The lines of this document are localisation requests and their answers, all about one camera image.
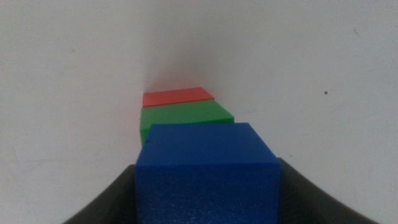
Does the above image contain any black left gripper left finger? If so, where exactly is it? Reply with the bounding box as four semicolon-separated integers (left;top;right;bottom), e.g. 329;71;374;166
61;164;137;224

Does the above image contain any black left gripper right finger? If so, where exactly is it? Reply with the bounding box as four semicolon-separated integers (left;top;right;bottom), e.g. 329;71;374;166
277;157;381;224

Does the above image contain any blue cube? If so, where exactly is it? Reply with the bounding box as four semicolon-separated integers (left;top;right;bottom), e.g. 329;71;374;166
134;122;282;224

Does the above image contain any green cube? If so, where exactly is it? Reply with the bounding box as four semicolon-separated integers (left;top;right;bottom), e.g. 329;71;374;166
139;99;235;147

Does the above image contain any red cube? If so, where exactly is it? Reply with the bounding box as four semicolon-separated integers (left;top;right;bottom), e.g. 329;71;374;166
142;86;215;109

